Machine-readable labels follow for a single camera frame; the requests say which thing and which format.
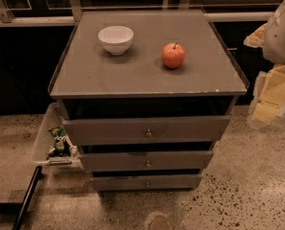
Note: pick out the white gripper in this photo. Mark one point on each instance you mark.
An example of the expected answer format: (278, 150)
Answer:
(280, 37)

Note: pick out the grey bottom drawer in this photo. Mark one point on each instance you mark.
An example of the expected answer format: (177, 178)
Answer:
(146, 182)

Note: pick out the grey drawer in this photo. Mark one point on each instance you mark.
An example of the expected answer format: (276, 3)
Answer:
(145, 161)
(87, 132)
(146, 182)

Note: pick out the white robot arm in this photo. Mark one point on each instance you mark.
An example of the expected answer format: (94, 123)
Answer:
(274, 37)

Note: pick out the grey top drawer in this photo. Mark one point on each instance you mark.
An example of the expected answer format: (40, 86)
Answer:
(87, 132)

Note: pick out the grey drawer cabinet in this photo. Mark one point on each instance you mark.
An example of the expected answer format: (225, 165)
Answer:
(91, 83)

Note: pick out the grey middle drawer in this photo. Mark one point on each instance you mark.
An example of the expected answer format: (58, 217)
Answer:
(145, 161)

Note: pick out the red apple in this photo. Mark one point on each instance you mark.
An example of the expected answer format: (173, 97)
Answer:
(172, 55)

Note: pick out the white ceramic bowl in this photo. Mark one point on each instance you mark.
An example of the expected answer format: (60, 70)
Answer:
(116, 39)

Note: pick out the green snack bag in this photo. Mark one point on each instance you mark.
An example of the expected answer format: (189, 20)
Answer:
(61, 147)

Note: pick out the clear plastic bin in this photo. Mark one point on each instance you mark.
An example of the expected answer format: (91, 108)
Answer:
(44, 143)

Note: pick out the black pole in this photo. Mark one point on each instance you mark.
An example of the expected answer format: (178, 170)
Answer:
(37, 175)

